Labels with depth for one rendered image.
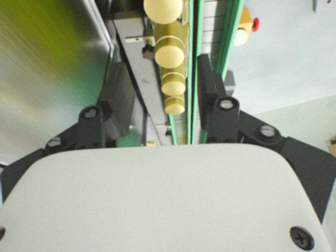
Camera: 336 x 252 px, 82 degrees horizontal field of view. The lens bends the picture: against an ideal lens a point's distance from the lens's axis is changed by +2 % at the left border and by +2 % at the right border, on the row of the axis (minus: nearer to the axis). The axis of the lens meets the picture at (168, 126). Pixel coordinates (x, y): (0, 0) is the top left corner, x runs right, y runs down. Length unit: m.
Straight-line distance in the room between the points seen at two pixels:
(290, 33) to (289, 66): 0.18
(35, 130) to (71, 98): 0.07
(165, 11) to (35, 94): 0.14
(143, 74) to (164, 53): 0.46
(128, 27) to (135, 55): 0.10
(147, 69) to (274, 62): 0.53
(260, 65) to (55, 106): 0.81
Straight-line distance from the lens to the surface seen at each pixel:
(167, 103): 0.31
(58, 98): 0.25
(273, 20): 0.78
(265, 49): 0.86
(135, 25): 0.56
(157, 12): 0.19
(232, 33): 0.48
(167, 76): 0.27
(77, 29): 0.32
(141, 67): 0.66
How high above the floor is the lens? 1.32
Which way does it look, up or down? 26 degrees down
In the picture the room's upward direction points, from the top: 180 degrees clockwise
